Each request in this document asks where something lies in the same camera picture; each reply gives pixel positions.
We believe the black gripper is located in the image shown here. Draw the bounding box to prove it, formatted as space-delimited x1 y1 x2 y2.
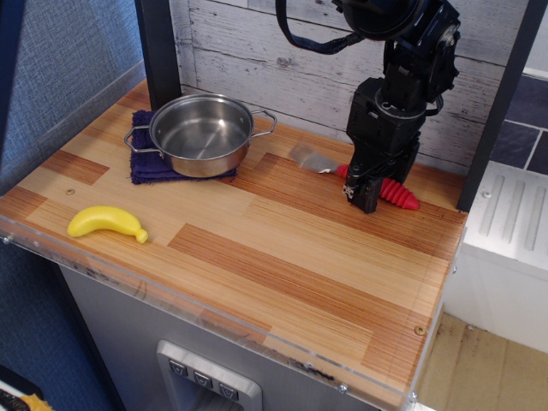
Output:
343 78 426 214

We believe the red handled metal fork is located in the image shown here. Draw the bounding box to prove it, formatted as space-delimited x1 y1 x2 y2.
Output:
289 142 420 210

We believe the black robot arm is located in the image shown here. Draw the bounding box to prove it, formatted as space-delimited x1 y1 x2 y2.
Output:
337 1 460 213

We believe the clear acrylic table edge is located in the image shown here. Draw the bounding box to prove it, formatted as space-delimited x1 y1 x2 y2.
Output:
1 209 462 410

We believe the yellow plastic banana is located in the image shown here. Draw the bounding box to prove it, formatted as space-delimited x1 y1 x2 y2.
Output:
67 205 148 244

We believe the stainless steel pot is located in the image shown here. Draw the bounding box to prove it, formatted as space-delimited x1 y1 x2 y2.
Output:
124 93 277 178

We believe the white toy sink unit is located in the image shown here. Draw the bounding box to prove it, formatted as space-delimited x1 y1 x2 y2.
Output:
444 162 547 351

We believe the purple folded cloth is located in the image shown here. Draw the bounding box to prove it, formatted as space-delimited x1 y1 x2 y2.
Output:
130 110 237 185

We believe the silver dispenser button panel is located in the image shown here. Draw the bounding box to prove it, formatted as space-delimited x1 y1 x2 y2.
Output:
157 340 263 410

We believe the grey toy fridge cabinet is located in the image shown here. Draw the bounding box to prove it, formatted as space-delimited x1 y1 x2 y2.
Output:
62 267 415 410

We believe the yellow object bottom left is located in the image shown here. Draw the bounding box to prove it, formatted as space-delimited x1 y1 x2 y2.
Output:
21 394 53 411

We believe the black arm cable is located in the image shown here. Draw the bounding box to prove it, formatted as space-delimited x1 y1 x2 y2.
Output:
275 0 365 56

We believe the black right vertical post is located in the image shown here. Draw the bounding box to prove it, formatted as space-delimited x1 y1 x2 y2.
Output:
456 0 547 212

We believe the black vertical post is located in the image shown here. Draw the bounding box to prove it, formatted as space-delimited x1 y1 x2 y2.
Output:
134 0 181 110
456 0 547 212

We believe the black left vertical post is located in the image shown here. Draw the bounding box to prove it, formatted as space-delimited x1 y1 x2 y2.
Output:
134 0 181 110

